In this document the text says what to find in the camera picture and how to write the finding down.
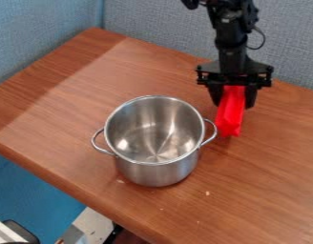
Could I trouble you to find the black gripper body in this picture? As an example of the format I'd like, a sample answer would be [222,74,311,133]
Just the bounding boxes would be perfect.
[195,45,274,89]

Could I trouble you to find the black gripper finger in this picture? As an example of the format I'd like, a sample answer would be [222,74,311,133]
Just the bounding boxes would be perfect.
[207,84,223,106]
[244,86,256,109]

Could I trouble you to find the red plastic block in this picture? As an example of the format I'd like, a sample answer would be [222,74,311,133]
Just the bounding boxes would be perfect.
[215,86,246,137]

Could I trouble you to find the stainless steel pot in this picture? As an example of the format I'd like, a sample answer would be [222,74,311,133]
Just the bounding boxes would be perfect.
[93,95,216,187]

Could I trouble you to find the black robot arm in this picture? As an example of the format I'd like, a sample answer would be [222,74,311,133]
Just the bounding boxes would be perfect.
[180,0,274,109]

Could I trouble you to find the black and white object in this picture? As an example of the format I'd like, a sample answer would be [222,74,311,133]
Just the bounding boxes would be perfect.
[0,219,39,244]

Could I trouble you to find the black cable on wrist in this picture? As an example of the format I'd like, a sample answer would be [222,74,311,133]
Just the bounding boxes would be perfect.
[247,27,266,51]

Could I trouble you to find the white table leg frame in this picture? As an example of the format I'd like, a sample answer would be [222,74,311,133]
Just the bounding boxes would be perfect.
[54,208,113,244]

